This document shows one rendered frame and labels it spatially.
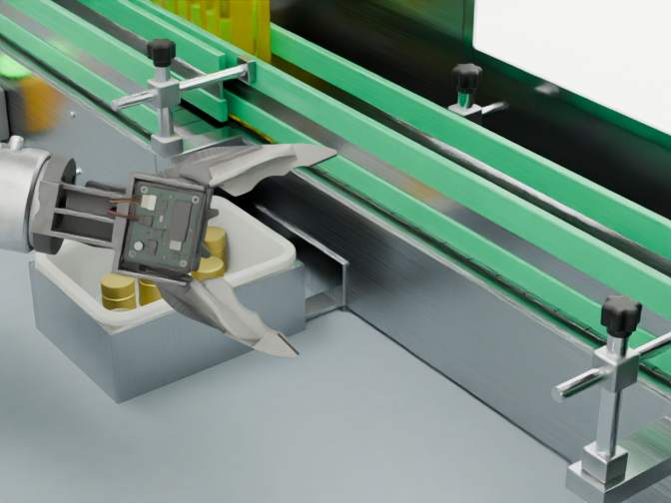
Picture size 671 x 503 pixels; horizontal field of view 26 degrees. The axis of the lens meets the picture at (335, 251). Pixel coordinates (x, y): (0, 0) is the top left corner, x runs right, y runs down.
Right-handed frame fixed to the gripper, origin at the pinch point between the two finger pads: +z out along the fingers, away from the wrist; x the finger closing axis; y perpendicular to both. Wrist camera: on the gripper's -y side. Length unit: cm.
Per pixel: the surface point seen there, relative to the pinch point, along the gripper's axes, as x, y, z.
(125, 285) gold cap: -9.3, -37.7, -18.9
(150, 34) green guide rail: 17, -64, -25
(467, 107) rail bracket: 14.6, -38.7, 11.1
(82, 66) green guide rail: 12, -64, -32
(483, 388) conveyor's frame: -11.5, -29.7, 17.1
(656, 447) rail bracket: -10.3, -7.1, 28.6
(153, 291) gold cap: -9.7, -40.9, -16.4
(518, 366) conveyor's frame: -8.2, -24.5, 19.2
